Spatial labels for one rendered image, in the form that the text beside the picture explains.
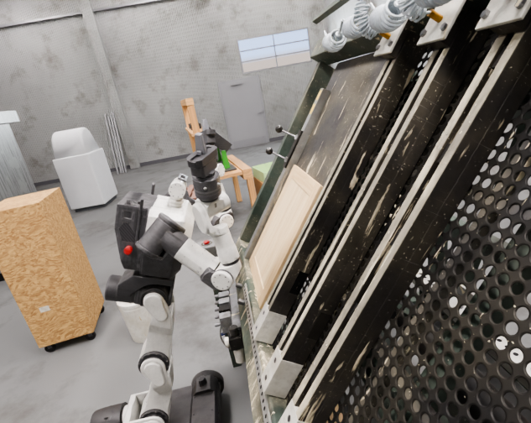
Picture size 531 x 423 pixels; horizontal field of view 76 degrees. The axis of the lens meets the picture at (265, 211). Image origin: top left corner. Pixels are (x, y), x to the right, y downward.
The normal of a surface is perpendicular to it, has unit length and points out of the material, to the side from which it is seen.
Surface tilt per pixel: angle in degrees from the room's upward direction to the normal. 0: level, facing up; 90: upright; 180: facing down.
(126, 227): 90
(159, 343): 90
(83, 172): 90
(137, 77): 90
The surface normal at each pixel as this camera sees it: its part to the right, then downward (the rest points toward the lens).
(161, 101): 0.11, 0.33
